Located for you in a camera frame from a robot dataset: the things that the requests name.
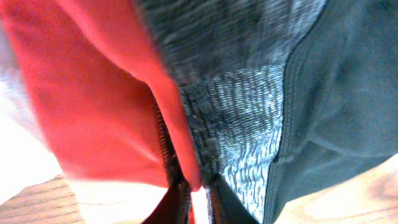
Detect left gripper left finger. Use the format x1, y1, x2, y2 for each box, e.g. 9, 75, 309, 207
142, 181, 192, 224

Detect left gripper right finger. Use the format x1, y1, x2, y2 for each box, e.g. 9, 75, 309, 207
206, 174, 259, 224

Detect folded white garment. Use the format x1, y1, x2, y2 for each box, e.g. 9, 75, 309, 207
0, 18, 200, 224

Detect black leggings with red waistband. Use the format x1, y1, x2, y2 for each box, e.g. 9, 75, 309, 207
1, 0, 397, 223

